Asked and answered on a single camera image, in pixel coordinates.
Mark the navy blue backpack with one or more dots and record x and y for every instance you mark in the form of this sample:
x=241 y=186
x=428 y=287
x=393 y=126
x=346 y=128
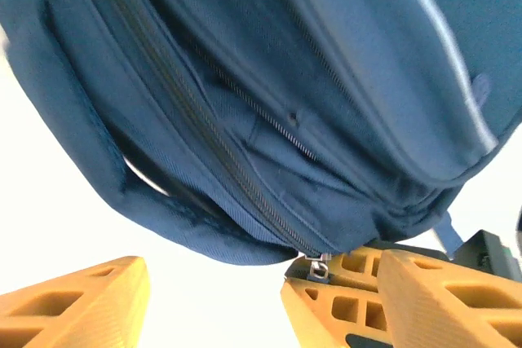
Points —
x=285 y=79

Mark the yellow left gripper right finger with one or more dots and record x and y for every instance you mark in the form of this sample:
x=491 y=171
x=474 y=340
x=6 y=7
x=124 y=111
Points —
x=448 y=307

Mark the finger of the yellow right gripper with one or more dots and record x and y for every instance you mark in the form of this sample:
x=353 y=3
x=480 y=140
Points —
x=322 y=323
x=355 y=268

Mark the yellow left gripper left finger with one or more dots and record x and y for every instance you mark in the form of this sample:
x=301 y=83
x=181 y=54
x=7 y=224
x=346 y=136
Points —
x=73 y=307

